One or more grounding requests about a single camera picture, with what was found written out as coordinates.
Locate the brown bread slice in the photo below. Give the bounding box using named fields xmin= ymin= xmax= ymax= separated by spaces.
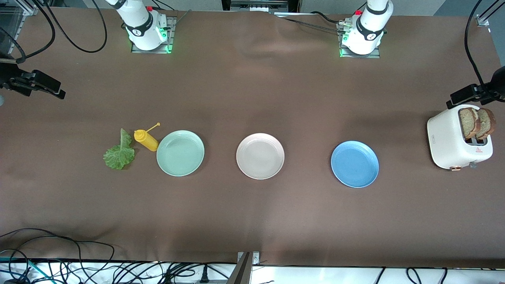
xmin=475 ymin=108 xmax=497 ymax=140
xmin=459 ymin=107 xmax=481 ymax=139

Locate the green lettuce leaf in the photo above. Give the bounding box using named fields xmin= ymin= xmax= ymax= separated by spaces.
xmin=103 ymin=128 xmax=137 ymax=170

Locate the yellow mustard squeeze bottle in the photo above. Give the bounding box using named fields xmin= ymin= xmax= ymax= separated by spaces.
xmin=134 ymin=123 xmax=161 ymax=152

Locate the blue plate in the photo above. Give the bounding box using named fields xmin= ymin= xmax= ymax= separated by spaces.
xmin=331 ymin=141 xmax=380 ymax=189

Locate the mint green plate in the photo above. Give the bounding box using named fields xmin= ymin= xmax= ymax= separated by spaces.
xmin=156 ymin=130 xmax=205 ymax=177

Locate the beige plate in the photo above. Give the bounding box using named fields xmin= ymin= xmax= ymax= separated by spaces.
xmin=236 ymin=133 xmax=285 ymax=180

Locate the white toaster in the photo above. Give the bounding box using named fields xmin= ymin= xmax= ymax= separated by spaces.
xmin=427 ymin=104 xmax=494 ymax=172

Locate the black equipment rack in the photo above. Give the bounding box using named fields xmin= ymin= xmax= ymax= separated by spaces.
xmin=221 ymin=0 xmax=302 ymax=13

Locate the brown table cover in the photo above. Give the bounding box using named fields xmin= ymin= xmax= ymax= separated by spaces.
xmin=0 ymin=7 xmax=505 ymax=269

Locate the clear enclosure with aluminium frame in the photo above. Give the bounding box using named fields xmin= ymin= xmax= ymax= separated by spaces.
xmin=0 ymin=0 xmax=39 ymax=54

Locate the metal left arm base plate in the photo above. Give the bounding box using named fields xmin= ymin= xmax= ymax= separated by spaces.
xmin=339 ymin=20 xmax=381 ymax=59

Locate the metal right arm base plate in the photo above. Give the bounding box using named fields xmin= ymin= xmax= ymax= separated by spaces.
xmin=130 ymin=16 xmax=175 ymax=54

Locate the black base cable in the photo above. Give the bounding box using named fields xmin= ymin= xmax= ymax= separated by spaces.
xmin=276 ymin=11 xmax=344 ymax=34

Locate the teal floor cable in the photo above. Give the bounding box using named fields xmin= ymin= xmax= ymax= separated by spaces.
xmin=0 ymin=256 xmax=52 ymax=282

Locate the metal edge bracket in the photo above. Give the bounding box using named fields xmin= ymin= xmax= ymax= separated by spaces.
xmin=236 ymin=251 xmax=260 ymax=284

